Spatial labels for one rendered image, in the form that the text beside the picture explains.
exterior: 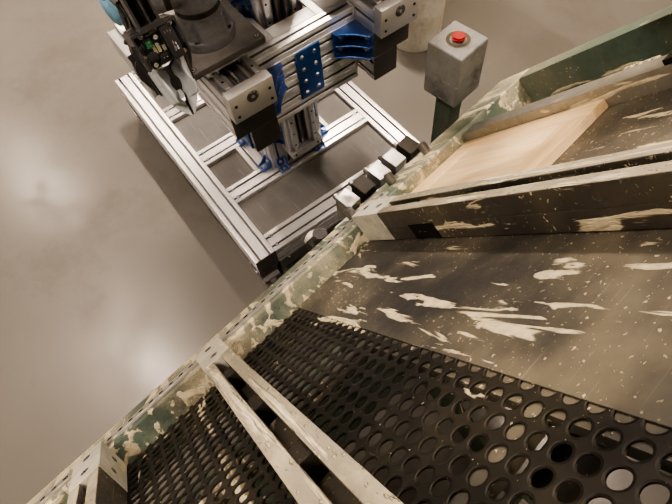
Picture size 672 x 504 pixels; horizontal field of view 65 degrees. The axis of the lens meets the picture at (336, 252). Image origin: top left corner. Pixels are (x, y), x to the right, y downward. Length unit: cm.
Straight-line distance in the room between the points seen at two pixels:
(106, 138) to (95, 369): 120
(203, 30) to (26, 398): 158
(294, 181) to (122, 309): 89
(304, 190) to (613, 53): 124
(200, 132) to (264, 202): 50
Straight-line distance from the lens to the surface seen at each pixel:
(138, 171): 271
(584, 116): 106
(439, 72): 161
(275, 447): 59
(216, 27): 145
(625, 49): 134
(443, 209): 89
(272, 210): 211
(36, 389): 240
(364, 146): 226
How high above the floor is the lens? 194
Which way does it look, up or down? 61 degrees down
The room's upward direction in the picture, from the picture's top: 9 degrees counter-clockwise
